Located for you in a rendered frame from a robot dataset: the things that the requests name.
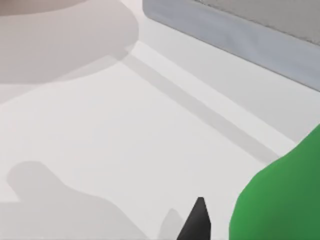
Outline green bottle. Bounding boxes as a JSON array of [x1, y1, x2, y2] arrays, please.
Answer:
[[229, 124, 320, 240]]

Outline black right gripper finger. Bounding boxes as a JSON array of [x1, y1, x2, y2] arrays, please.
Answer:
[[176, 196, 212, 240]]

